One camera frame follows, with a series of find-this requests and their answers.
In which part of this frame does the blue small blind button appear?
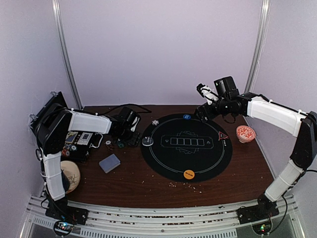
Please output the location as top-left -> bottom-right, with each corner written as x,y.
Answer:
183,114 -> 191,120

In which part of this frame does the aluminium frame post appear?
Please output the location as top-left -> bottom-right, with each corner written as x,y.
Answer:
52,0 -> 83,109
244,0 -> 271,93

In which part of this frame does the front chips row in case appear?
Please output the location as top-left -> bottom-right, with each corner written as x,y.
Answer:
61,143 -> 77,157

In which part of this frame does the aluminium frame post left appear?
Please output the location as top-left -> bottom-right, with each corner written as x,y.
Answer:
52,0 -> 83,109

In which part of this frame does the clear acrylic dealer button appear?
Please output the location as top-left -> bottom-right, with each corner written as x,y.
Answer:
142,136 -> 154,147

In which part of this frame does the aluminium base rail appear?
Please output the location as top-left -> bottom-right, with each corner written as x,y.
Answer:
18,194 -> 307,238

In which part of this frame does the aluminium frame post right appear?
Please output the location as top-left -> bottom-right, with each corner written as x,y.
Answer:
244,0 -> 271,93

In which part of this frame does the black poker set case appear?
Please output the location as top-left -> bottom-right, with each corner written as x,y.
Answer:
30,91 -> 102,163

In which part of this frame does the red triangular all-in marker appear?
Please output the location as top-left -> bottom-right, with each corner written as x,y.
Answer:
218,131 -> 229,140

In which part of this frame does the round black poker mat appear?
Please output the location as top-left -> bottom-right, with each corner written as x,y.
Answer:
140,114 -> 233,182

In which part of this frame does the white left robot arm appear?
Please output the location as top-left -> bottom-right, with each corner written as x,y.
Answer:
34,103 -> 141,201

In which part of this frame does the blue playing card deck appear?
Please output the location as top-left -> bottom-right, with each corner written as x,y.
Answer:
99,154 -> 121,174

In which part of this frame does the blue-backed playing card box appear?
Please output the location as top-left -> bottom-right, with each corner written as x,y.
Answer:
65,131 -> 78,144

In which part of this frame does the dark blue mug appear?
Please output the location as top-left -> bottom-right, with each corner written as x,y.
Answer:
61,171 -> 70,193

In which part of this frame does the yellow big blind button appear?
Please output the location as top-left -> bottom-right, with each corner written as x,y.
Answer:
183,170 -> 195,180

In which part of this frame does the red white patterned bowl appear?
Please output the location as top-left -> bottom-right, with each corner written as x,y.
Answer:
236,125 -> 256,143

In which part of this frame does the white playing card box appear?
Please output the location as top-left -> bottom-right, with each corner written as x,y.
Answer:
77,132 -> 93,145

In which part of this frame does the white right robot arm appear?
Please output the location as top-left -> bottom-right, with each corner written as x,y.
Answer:
196,76 -> 317,219

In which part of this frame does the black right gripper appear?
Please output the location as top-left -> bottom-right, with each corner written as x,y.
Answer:
194,96 -> 230,123

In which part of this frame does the beige patterned plate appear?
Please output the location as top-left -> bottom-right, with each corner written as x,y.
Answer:
60,161 -> 81,194

